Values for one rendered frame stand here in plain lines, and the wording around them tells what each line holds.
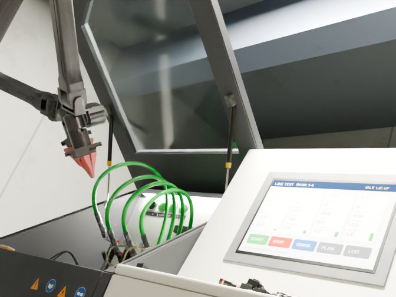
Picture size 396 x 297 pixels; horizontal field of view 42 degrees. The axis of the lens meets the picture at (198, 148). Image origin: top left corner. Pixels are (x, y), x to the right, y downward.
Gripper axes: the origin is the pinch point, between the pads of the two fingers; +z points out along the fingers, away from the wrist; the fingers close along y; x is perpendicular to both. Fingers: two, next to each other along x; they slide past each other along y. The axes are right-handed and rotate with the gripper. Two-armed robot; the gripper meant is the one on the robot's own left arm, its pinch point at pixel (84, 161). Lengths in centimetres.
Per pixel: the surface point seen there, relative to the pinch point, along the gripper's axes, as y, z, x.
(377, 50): -22, -20, -210
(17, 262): 14.1, 23.9, 26.3
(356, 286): -77, 57, -7
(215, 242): -34, 39, -11
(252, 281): -61, 48, 9
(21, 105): 165, -75, -82
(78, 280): -16.1, 34.5, 25.9
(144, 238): -18.1, 30.8, 1.3
